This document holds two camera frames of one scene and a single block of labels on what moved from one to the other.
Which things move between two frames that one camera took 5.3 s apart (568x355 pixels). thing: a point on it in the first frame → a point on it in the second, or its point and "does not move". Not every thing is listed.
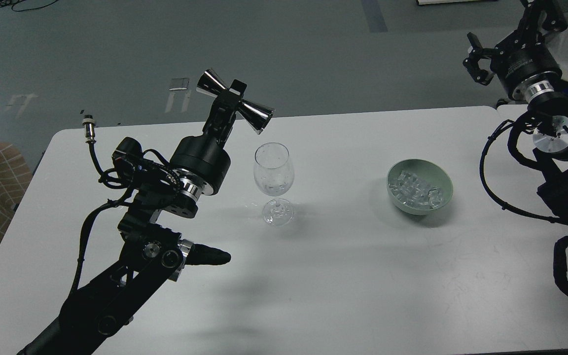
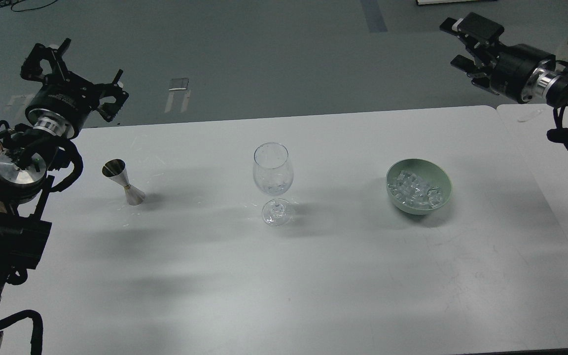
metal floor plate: x=181 y=84 does not move
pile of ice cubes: x=410 y=190 does not move
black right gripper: x=522 y=54 → x=514 y=65
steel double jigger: x=256 y=116 → x=116 y=169
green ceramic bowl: x=419 y=187 does not move
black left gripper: x=201 y=156 → x=62 y=107
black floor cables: x=3 y=3 does not move
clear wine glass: x=273 y=175 does not move
